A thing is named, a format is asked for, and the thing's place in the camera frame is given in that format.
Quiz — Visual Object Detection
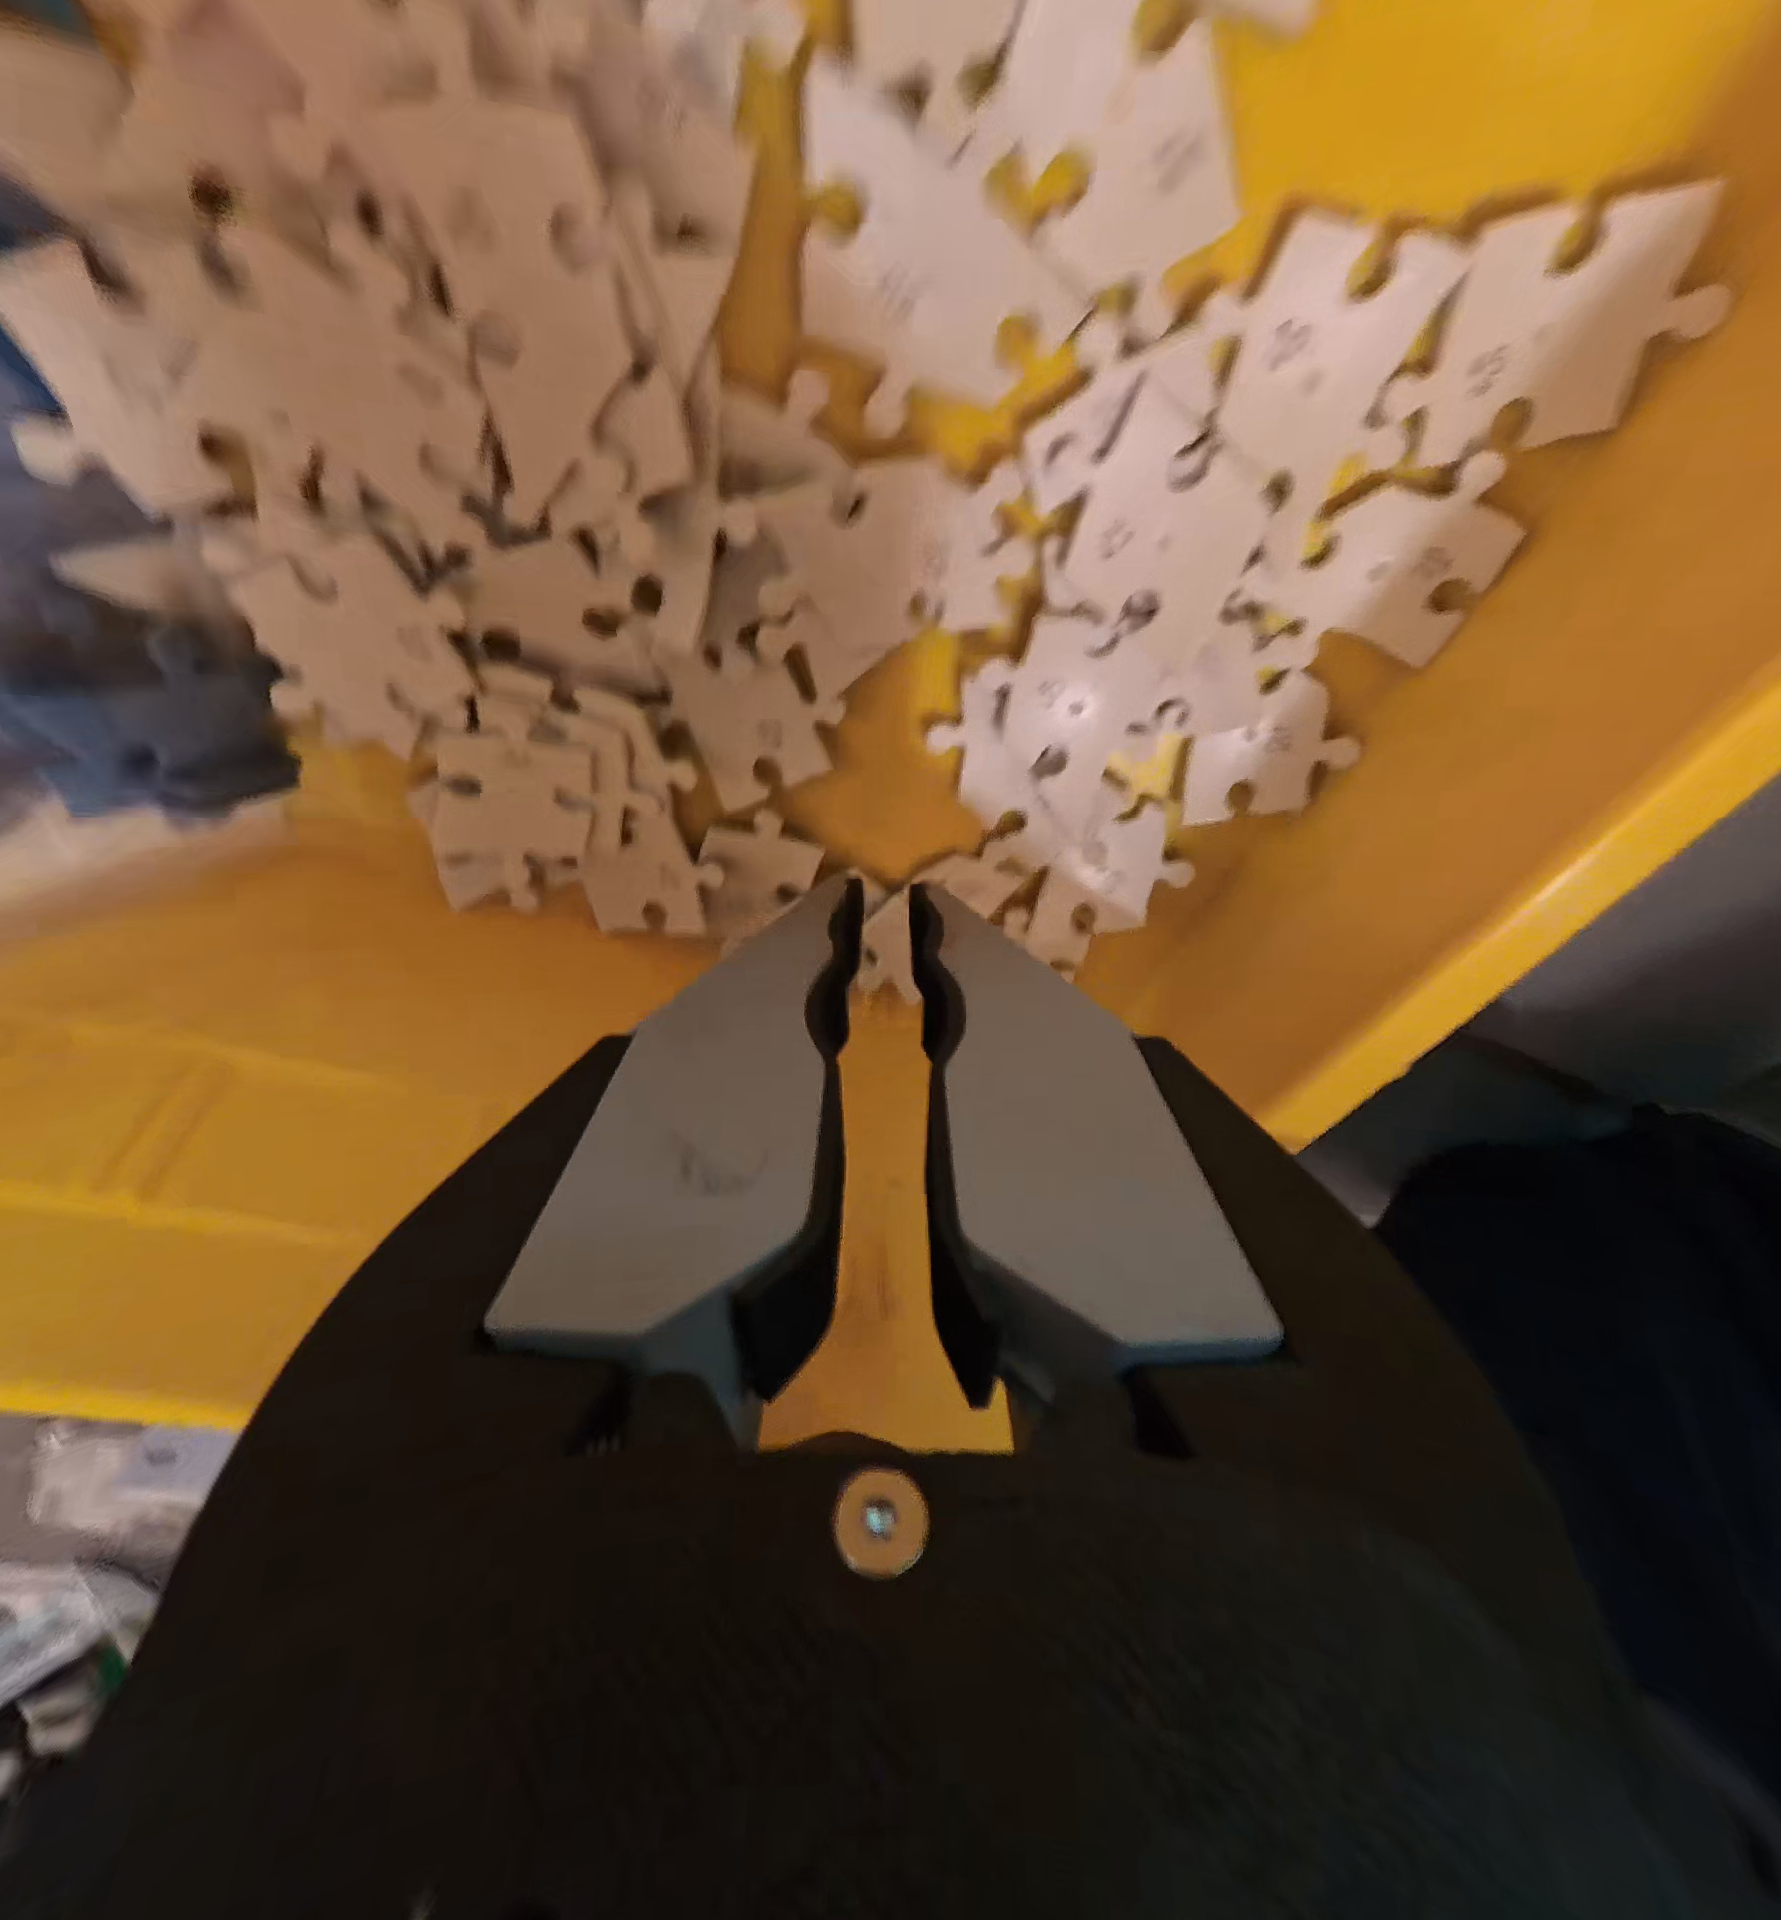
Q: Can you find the pile of puzzle pieces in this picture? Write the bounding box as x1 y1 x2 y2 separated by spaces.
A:
0 0 1732 994

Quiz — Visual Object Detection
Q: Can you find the clear bag with dark item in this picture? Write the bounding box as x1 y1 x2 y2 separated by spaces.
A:
0 1418 217 1824

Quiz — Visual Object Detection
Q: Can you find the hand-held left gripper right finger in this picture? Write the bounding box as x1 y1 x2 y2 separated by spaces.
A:
908 884 1287 1411

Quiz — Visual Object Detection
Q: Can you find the clear bag of blue parts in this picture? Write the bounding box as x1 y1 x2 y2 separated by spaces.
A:
0 142 303 887

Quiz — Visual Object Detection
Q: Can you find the yellow plastic bin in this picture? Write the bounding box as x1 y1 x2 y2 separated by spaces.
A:
0 0 1781 1435

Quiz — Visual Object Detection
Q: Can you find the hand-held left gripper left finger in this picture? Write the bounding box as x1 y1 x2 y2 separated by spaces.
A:
483 881 865 1403

